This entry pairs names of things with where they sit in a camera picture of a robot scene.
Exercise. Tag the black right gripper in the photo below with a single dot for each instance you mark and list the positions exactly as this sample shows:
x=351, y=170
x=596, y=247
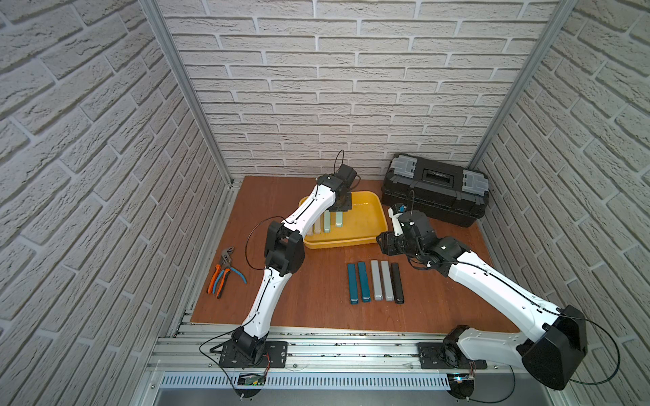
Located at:
x=386, y=244

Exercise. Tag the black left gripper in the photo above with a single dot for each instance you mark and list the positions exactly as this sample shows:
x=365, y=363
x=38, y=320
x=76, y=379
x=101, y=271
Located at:
x=341, y=201

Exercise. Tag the pale green bar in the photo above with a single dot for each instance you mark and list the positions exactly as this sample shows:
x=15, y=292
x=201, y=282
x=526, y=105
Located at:
x=327, y=222

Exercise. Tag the dark teal bar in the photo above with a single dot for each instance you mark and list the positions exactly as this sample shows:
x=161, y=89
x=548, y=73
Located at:
x=353, y=284

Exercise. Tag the light mint bar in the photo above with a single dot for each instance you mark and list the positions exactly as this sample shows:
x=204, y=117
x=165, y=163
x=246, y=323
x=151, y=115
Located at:
x=339, y=219

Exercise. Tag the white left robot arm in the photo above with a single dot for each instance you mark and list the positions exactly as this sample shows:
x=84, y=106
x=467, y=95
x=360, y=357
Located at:
x=284, y=254

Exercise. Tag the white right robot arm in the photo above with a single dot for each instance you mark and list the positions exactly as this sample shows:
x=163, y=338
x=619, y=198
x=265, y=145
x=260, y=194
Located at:
x=551, y=342

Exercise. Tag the yellow plastic tray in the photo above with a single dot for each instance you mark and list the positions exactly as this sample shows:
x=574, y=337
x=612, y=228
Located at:
x=361, y=226

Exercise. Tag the black bar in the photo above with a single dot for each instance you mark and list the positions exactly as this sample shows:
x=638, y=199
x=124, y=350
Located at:
x=399, y=297

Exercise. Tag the black plastic toolbox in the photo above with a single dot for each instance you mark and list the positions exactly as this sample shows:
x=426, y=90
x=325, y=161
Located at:
x=442, y=191

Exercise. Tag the light grey bar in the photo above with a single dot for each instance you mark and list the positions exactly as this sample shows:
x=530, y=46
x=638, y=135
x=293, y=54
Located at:
x=376, y=281

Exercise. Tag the white vent grille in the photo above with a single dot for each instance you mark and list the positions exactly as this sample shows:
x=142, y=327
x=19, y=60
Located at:
x=309, y=381

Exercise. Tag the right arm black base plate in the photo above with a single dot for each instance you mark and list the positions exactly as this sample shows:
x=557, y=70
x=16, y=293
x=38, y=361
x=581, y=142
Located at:
x=438, y=355

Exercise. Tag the teal handled pliers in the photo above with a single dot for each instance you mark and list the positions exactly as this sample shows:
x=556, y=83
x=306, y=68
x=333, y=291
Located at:
x=236, y=274

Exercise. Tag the orange handled pliers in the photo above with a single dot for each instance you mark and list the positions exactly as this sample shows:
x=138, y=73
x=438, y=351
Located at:
x=217, y=281

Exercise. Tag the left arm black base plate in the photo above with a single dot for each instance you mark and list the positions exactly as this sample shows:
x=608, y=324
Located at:
x=273, y=354

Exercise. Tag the aluminium front mounting rail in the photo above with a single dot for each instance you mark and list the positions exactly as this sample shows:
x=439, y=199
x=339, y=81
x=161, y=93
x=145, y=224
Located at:
x=309, y=350

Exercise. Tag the aluminium right corner post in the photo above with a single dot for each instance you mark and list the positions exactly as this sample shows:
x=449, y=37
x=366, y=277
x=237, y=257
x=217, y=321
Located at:
x=551, y=31

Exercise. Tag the aluminium corner post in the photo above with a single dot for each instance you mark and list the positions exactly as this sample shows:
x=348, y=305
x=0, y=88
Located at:
x=551, y=31
x=166, y=41

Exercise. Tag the aluminium left corner post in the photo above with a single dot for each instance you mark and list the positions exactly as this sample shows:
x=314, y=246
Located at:
x=166, y=41

